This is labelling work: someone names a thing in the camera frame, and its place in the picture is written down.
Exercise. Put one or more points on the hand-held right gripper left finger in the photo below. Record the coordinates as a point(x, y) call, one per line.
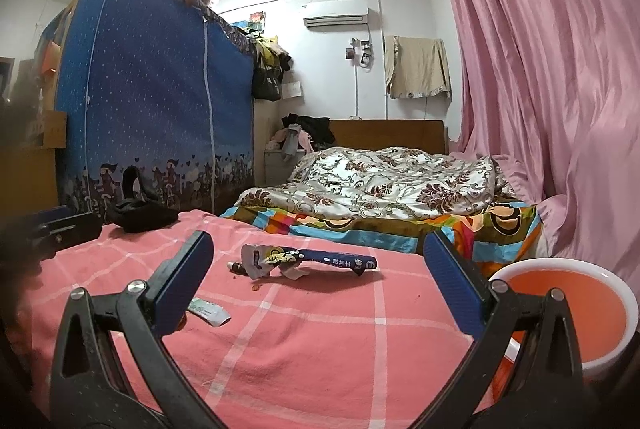
point(182, 281)

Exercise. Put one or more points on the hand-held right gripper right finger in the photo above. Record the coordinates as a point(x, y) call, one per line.
point(455, 284)

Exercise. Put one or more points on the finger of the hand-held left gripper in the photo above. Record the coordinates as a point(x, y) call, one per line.
point(50, 214)
point(75, 226)

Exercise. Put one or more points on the small white green sachet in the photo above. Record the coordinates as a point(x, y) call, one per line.
point(210, 311)

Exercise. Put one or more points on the small dark tube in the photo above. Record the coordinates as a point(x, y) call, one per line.
point(236, 267)

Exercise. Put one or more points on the long blue snack wrapper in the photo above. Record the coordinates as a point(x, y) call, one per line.
point(335, 261)

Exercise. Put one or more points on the orange bucket with white rim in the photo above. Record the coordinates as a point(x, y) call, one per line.
point(595, 309)

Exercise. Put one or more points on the colourful cartoon bed sheet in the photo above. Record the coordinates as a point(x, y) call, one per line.
point(450, 234)

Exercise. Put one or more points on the cardboard box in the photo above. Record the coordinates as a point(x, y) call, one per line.
point(47, 129)

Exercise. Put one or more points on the floral brown white quilt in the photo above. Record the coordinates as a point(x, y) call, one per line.
point(390, 181)

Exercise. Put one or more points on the white nightstand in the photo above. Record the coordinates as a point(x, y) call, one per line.
point(277, 169)

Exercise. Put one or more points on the pink checked blanket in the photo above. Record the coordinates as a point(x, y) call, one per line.
point(320, 349)

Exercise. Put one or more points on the blue fabric wardrobe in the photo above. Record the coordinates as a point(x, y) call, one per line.
point(150, 89)

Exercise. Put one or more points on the wooden headboard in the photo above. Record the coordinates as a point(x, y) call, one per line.
point(385, 134)

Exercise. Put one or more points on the pile of clothes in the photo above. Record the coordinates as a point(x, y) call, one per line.
point(310, 131)

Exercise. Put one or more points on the hanging black bag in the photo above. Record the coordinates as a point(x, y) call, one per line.
point(266, 81)

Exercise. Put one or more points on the white paper note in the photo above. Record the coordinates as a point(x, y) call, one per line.
point(291, 90)

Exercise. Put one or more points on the beige hanging towel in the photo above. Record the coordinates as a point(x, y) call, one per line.
point(417, 66)

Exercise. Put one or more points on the pink curtain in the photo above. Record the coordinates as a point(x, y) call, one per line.
point(550, 74)

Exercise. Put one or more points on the hanging yellow black clothes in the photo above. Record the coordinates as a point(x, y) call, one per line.
point(270, 51)

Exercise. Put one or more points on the white air conditioner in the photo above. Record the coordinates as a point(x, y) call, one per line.
point(335, 18)

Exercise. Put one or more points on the hanging clothes on rail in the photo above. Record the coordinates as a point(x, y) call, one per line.
point(50, 44)

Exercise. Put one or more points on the wall socket with plugs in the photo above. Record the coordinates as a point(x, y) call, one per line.
point(362, 54)

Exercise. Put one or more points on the wall poster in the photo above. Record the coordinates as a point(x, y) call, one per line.
point(252, 21)

